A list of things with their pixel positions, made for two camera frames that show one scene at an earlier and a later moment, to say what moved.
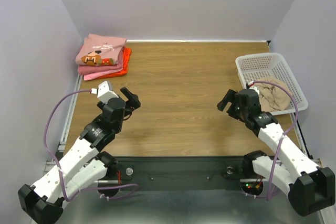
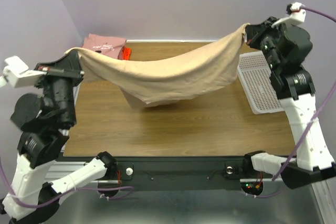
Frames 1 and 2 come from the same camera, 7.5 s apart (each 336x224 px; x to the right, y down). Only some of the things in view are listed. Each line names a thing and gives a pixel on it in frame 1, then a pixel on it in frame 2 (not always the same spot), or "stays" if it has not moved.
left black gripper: x=133 y=102 → x=70 y=63
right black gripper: x=232 y=106 → x=261 y=36
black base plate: x=180 y=173 stays
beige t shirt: x=273 y=97 → x=143 y=88
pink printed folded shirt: x=99 y=50 stays
